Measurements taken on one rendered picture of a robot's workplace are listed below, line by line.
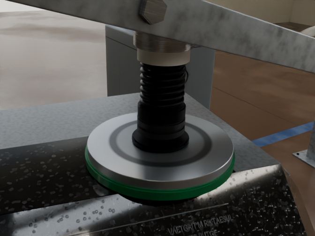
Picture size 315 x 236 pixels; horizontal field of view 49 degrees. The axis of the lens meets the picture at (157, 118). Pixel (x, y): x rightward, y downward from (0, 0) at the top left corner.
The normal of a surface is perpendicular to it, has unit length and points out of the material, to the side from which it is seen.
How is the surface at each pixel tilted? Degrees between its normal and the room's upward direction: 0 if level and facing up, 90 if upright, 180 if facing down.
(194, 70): 90
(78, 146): 0
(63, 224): 45
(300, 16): 90
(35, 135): 0
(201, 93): 90
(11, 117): 0
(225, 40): 90
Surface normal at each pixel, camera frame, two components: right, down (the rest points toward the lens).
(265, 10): 0.52, 0.37
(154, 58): -0.35, 0.38
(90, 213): 0.25, -0.36
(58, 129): 0.03, -0.91
